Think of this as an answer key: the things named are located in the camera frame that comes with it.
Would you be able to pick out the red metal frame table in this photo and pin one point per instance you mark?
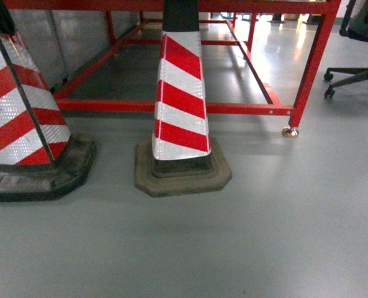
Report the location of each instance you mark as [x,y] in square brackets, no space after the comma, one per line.
[273,106]

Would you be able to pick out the left red white cone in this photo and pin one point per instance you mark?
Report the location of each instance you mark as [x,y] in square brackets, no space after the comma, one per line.
[40,159]

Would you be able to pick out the red white traffic cone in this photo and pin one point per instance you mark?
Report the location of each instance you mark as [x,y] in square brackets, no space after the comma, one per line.
[181,157]

